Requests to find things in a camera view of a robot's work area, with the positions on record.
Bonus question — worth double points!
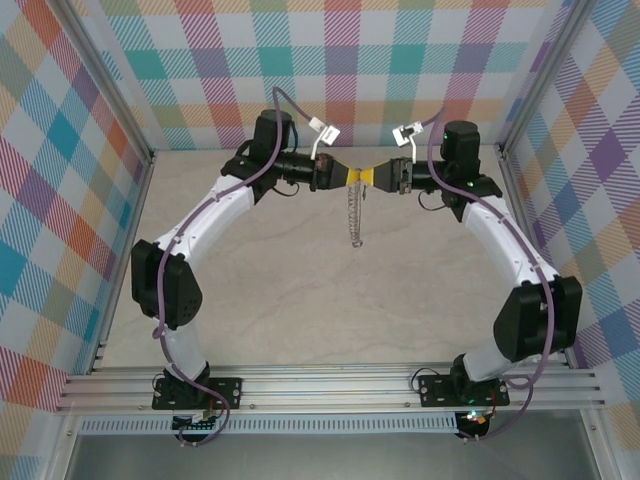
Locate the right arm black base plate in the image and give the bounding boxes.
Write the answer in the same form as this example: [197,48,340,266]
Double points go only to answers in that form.
[416,373,512,409]

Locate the grey metal shelf panel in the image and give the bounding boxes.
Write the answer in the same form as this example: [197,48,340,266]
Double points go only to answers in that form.
[64,432,601,480]

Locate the white slotted cable duct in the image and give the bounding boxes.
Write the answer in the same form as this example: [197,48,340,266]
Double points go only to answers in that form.
[78,412,460,436]

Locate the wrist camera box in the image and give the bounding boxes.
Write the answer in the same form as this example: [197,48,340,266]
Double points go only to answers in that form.
[392,121,426,164]
[308,117,342,160]

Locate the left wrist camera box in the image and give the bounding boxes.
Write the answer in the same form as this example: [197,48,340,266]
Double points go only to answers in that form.
[308,117,342,160]

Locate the aluminium side rail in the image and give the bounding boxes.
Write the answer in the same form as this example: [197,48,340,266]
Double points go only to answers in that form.
[85,149,157,377]
[498,147,576,370]

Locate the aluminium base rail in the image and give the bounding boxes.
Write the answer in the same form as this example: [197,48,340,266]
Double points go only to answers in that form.
[54,360,607,414]

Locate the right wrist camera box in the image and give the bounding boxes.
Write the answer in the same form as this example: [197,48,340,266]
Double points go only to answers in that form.
[392,121,426,164]

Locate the aluminium frame post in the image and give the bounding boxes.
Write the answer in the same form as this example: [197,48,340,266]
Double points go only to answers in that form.
[498,0,587,161]
[55,0,157,169]

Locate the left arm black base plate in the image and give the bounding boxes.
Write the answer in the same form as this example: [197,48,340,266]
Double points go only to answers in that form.
[151,375,245,412]

